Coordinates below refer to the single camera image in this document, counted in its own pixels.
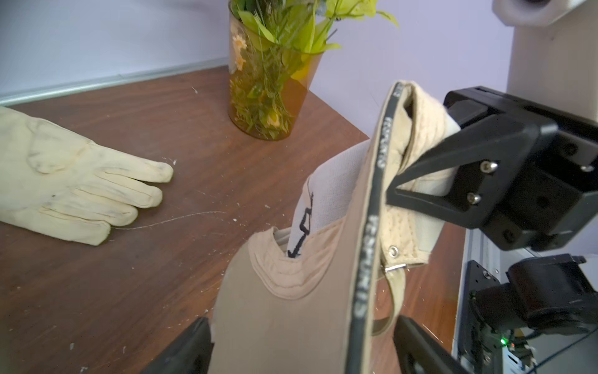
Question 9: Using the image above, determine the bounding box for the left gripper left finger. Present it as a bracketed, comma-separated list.
[141, 316, 213, 374]

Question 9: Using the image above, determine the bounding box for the cream work glove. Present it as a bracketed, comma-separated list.
[1, 108, 174, 246]

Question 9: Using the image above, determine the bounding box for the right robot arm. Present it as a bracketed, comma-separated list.
[386, 1, 597, 347]

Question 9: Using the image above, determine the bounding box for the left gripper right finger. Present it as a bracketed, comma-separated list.
[393, 316, 468, 374]

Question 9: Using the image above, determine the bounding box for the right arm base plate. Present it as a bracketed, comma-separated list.
[456, 260, 505, 373]

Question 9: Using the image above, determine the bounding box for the beige baseball cap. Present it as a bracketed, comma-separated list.
[209, 81, 459, 373]

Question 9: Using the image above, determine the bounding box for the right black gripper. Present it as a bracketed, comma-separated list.
[386, 87, 597, 252]

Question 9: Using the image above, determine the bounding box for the artificial green plant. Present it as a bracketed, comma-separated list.
[229, 0, 399, 55]

